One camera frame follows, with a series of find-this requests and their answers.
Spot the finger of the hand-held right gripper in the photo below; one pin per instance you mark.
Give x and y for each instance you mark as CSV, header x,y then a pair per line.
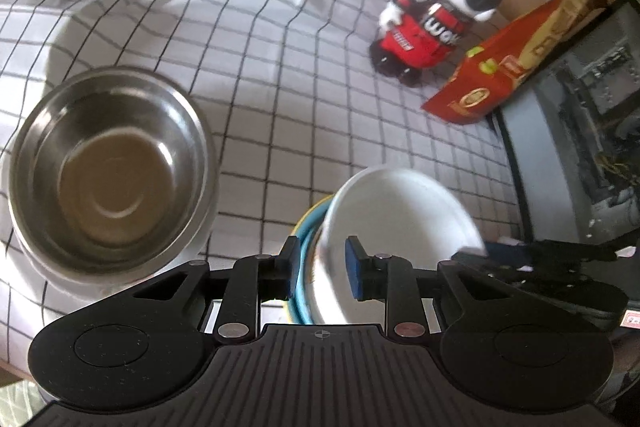
x,y
480,261
560,252

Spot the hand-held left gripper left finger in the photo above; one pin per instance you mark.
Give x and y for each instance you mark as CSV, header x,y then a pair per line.
x,y
296,267

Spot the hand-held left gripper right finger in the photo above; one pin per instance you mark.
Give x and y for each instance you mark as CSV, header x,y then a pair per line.
x,y
355,272

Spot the blue enamel bowl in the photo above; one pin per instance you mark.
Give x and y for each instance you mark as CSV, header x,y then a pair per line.
x,y
309,232

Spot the white bowl with orange logo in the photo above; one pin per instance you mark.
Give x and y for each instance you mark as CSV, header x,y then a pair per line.
x,y
400,207

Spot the stainless steel bowl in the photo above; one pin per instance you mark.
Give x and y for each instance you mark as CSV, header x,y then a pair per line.
x,y
110,177

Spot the white glass-sided computer case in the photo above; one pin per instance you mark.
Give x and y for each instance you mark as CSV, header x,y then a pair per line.
x,y
550,132

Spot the black checked white tablecloth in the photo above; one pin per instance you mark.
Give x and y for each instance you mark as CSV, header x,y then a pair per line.
x,y
300,107

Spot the red snack bag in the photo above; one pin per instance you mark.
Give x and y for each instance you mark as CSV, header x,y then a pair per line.
x,y
480,92

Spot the red white robot toy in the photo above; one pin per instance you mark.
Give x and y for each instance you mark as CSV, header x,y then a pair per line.
x,y
425,32

